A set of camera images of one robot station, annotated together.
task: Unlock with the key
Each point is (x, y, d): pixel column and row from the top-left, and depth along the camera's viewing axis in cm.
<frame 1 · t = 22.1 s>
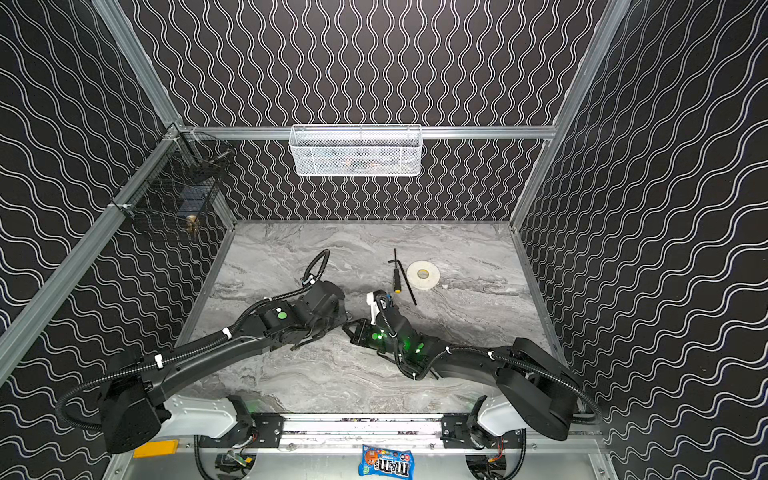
left hand: (355, 315, 77), fingers closed
right hand: (341, 328, 78), fingers closed
white tape roll: (423, 275, 106), on the table
black yellow screwdriver: (396, 275, 106), on the table
black hex key: (405, 278, 106), on the table

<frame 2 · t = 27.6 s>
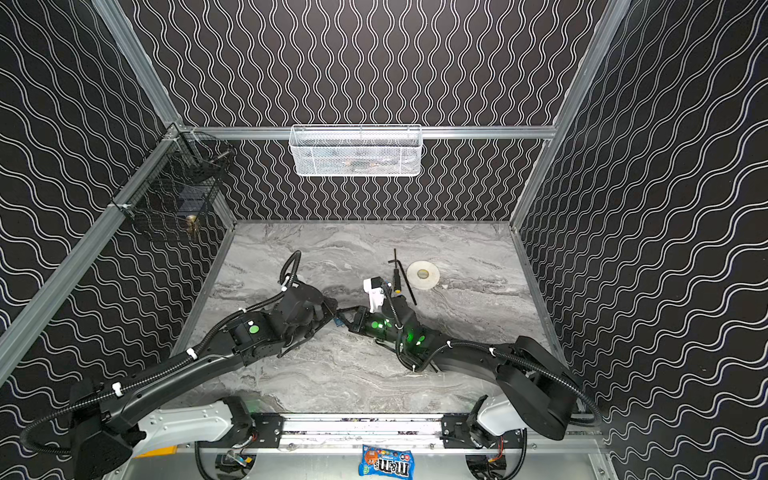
left hand: (347, 306, 73), fingers closed
right hand: (335, 315, 75), fingers closed
the named things where they were.

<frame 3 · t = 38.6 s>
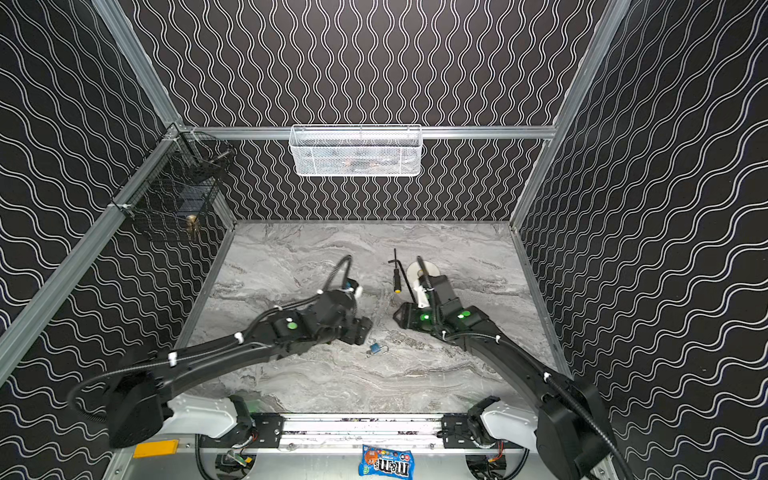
left hand: (369, 324, 77), fingers open
right hand: (403, 317, 82), fingers open
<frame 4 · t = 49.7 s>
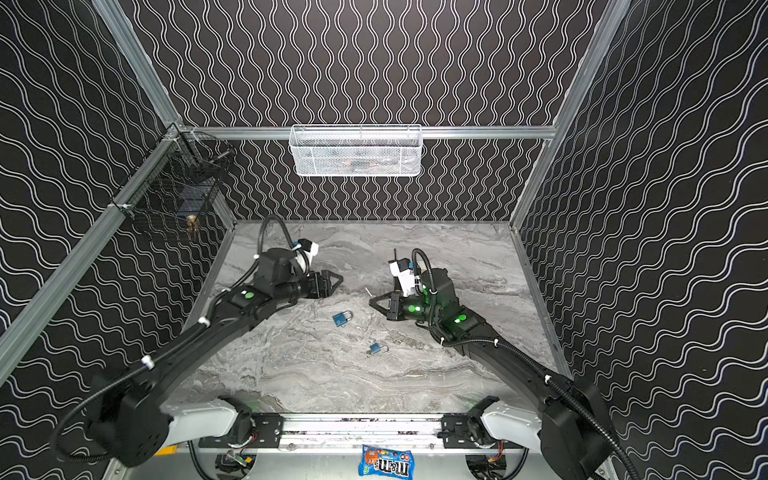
left hand: (341, 279, 78), fingers open
right hand: (370, 303, 74), fingers closed
large blue padlock: (340, 319, 95), point 2 cm above the table
